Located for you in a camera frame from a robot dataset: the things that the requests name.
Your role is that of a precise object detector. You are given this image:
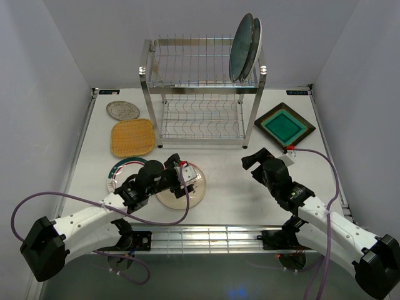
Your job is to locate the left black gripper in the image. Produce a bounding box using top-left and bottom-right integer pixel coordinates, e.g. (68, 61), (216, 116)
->
(147, 154), (193, 198)

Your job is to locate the pink cream floral plate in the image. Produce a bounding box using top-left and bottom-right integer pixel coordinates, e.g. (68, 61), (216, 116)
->
(156, 162), (206, 210)

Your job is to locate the dark blue round plate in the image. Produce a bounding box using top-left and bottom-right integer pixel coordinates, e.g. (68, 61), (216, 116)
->
(229, 13), (254, 82)

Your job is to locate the white plate teal lettered rim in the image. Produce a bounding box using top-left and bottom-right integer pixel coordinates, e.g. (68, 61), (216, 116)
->
(239, 18), (263, 82)

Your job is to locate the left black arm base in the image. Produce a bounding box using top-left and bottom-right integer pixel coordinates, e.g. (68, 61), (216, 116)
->
(116, 231), (153, 251)

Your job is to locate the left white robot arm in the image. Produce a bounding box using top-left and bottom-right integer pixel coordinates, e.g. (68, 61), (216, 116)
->
(17, 154), (197, 282)

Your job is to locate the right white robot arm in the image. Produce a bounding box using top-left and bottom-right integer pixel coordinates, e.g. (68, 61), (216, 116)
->
(241, 148), (399, 299)

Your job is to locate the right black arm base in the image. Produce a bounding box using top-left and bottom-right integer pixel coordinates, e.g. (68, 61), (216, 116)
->
(256, 230), (300, 250)

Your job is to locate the steel two-tier dish rack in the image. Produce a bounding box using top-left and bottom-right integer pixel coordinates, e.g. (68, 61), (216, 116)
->
(138, 36), (267, 149)

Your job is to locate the green black square plate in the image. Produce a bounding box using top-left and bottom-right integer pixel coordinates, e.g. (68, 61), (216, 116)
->
(254, 102), (316, 149)

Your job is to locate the white plate green red rim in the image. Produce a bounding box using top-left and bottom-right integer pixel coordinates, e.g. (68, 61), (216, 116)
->
(106, 157), (147, 193)

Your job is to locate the yellow woven square plate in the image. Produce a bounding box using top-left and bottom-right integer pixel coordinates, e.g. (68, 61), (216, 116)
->
(110, 118), (156, 158)

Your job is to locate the right blue table label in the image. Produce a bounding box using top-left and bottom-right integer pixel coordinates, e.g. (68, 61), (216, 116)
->
(286, 90), (309, 96)

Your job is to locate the blue table label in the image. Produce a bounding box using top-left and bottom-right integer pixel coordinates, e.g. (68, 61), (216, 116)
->
(286, 90), (309, 96)
(99, 89), (120, 95)

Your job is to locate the speckled grey round plate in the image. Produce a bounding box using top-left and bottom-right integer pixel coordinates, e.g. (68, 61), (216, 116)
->
(106, 101), (140, 121)

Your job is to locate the left blue table label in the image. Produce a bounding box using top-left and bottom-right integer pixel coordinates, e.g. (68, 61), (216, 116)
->
(99, 89), (120, 95)

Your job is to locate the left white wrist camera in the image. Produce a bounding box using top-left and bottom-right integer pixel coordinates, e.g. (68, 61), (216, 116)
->
(174, 161), (197, 186)

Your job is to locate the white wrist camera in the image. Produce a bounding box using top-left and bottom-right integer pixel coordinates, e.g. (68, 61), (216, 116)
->
(278, 146), (296, 167)
(174, 161), (197, 186)

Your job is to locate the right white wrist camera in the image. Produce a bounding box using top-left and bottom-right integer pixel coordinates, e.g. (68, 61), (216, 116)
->
(278, 146), (296, 167)

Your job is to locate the aluminium front frame rail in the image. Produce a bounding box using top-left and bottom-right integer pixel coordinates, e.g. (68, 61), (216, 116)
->
(36, 224), (376, 256)

